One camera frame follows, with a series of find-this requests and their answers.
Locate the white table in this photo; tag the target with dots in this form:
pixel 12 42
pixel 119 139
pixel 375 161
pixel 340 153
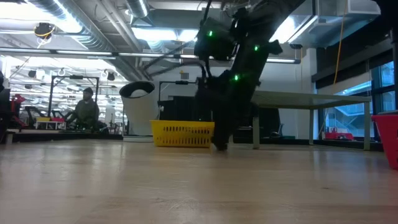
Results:
pixel 46 124

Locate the red equipment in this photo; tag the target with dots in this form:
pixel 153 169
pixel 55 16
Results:
pixel 17 101

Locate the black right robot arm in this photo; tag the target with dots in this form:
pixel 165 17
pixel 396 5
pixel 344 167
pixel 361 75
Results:
pixel 264 18

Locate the yellow plastic basket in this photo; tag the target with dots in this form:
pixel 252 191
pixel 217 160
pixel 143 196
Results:
pixel 182 133

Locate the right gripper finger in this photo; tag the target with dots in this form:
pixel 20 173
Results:
pixel 222 137

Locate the long ribbed silver duct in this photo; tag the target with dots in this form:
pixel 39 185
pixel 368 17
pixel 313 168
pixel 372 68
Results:
pixel 62 15

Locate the green perforated metal shelf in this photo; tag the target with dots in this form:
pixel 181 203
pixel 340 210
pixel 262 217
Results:
pixel 311 100

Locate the white ceiling unit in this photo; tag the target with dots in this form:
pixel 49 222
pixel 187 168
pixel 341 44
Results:
pixel 362 7

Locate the square wall vent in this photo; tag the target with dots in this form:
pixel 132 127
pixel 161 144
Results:
pixel 184 75

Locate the round silver air duct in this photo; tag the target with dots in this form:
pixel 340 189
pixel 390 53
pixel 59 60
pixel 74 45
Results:
pixel 136 7

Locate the black ceiling speaker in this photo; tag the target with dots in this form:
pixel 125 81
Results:
pixel 32 73
pixel 111 75

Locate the black metal frame stand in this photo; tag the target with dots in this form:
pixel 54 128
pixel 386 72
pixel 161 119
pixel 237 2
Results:
pixel 182 82
pixel 76 76

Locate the black ceiling camera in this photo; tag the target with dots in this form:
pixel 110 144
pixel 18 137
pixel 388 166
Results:
pixel 295 46

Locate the red plastic basket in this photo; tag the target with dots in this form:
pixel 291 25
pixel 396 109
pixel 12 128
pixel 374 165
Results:
pixel 388 137

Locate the red object beyond window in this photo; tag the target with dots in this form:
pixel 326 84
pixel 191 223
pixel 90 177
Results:
pixel 337 136

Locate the black cabinet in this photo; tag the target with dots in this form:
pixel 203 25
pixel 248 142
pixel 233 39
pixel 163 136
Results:
pixel 180 109
pixel 270 121

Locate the person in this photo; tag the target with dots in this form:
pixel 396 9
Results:
pixel 87 112

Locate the long ceiling light bar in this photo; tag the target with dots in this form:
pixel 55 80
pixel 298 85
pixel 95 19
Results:
pixel 146 55

